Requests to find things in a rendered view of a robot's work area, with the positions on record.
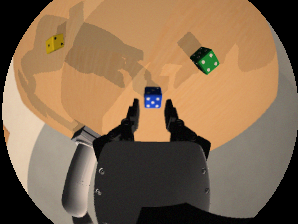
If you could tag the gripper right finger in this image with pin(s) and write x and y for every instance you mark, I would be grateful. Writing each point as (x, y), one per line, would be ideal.
(178, 130)

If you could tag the yellow die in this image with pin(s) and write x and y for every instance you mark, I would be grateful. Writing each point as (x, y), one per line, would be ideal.
(55, 42)

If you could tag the green die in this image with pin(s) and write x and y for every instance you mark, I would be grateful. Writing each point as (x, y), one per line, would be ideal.
(205, 60)

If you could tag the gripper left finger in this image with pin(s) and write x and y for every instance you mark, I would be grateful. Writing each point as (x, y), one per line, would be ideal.
(126, 129)

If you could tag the blue die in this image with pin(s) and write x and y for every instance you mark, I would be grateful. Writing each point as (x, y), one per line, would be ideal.
(152, 97)

